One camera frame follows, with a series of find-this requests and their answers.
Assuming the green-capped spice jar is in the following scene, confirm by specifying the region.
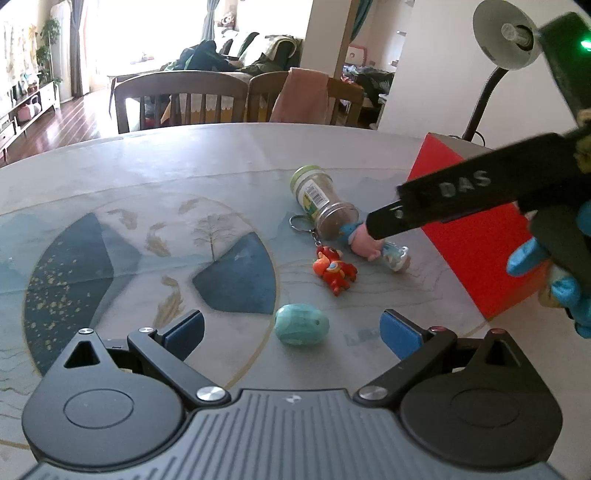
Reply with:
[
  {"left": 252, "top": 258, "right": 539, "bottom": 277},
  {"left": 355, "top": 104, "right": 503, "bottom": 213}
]
[{"left": 290, "top": 165, "right": 359, "bottom": 240}]

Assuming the dark wooden dining chair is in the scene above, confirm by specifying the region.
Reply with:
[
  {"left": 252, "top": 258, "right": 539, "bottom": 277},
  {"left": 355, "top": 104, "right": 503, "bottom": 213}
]
[{"left": 114, "top": 70, "right": 249, "bottom": 134}]

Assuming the pink blue doll figure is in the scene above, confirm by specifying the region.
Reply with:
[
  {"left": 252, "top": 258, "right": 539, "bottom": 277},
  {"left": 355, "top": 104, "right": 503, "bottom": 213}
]
[{"left": 339, "top": 222, "right": 411, "bottom": 273}]

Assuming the wooden tv cabinet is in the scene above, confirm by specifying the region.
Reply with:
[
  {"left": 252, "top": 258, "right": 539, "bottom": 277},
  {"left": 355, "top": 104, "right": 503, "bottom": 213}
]
[{"left": 1, "top": 81, "right": 60, "bottom": 164}]

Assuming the sofa with clothes pile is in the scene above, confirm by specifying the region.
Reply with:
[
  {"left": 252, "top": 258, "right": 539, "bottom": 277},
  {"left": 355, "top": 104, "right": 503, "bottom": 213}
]
[{"left": 160, "top": 32, "right": 304, "bottom": 77}]

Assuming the wooden chair with cloth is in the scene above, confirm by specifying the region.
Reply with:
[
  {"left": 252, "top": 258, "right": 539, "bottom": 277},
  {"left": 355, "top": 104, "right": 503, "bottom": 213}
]
[{"left": 245, "top": 68, "right": 365, "bottom": 127}]

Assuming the pink cloth on chair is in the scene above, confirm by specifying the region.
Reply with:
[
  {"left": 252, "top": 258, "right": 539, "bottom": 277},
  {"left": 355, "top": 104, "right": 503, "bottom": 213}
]
[{"left": 270, "top": 68, "right": 329, "bottom": 125}]

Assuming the grey desk lamp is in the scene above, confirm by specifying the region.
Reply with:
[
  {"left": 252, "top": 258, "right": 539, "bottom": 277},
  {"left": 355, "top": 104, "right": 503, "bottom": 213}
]
[{"left": 462, "top": 0, "right": 541, "bottom": 141}]

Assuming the teal egg-shaped toy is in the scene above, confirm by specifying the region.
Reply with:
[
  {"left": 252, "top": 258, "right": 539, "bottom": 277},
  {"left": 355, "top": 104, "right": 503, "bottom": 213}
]
[{"left": 273, "top": 304, "right": 329, "bottom": 346}]

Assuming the blue gloved right hand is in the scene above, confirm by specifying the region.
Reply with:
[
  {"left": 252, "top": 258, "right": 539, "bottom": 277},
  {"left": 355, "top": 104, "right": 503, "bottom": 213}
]
[{"left": 506, "top": 202, "right": 590, "bottom": 338}]

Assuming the green potted plant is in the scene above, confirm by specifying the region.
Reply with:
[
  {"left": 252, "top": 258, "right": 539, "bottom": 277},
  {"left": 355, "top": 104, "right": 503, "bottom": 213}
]
[{"left": 36, "top": 18, "right": 62, "bottom": 86}]

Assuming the red cartoon keychain figure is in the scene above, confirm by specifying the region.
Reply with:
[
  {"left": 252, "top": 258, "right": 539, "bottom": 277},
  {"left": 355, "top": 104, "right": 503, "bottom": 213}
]
[{"left": 288, "top": 215, "right": 358, "bottom": 297}]

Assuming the red cardboard box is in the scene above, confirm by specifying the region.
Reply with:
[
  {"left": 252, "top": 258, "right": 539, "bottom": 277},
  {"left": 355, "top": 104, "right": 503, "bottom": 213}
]
[{"left": 407, "top": 132, "right": 551, "bottom": 322}]

